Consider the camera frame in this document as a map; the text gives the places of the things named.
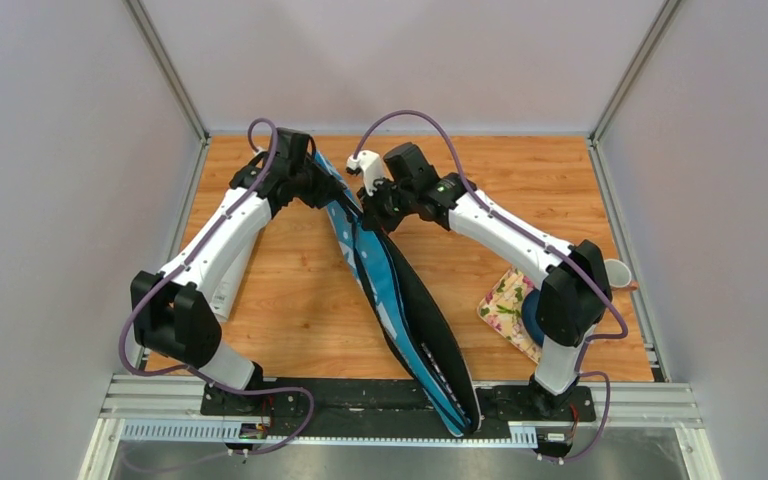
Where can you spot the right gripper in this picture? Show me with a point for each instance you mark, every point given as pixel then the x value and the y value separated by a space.
pixel 374 217

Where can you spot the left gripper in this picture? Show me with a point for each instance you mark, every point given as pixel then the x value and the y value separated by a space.
pixel 323 194

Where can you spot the blue racket cover bag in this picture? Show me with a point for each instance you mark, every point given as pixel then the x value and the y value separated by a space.
pixel 413 325

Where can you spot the white shuttlecock tube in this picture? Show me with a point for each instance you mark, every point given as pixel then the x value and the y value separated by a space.
pixel 225 295

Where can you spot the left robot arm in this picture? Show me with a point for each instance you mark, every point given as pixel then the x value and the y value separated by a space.
pixel 171 310

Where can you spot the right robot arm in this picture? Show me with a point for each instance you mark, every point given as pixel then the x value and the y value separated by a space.
pixel 571 279

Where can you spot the floral tray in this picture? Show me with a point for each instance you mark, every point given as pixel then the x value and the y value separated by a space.
pixel 501 310

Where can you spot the blue leaf-shaped dish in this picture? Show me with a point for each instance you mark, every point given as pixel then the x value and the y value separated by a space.
pixel 529 317

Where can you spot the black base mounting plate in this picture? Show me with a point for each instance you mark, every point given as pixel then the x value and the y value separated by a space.
pixel 375 408

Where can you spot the white and pink mug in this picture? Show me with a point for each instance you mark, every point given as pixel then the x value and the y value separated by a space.
pixel 620 276

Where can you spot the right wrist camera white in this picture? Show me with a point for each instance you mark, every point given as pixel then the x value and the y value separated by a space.
pixel 370 166

